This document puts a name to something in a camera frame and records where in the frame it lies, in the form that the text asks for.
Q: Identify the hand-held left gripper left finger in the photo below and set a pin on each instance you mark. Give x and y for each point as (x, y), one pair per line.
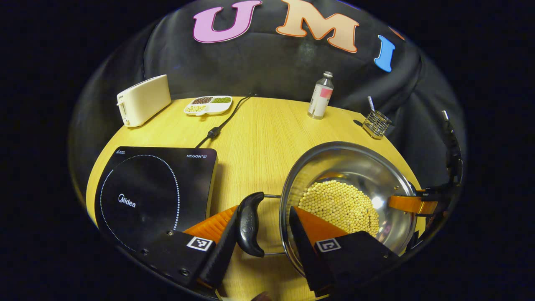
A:
(221, 259)

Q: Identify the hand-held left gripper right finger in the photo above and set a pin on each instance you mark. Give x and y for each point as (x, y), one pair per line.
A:
(303, 251)

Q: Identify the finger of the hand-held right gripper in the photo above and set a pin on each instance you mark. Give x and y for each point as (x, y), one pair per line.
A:
(407, 204)

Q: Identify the pile of yellow soybeans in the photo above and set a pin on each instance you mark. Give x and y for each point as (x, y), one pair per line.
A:
(338, 205)

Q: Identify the black induction cooktop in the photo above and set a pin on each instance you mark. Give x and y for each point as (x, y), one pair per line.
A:
(146, 188)

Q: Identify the striped straw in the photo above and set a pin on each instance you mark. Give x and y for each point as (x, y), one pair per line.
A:
(371, 103)

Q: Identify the clear bottle with pink label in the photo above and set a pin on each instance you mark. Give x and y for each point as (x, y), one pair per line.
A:
(319, 98)

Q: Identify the white divided dish of beans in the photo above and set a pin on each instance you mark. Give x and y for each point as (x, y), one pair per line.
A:
(218, 108)

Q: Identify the white toaster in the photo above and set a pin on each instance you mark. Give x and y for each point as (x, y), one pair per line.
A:
(144, 100)

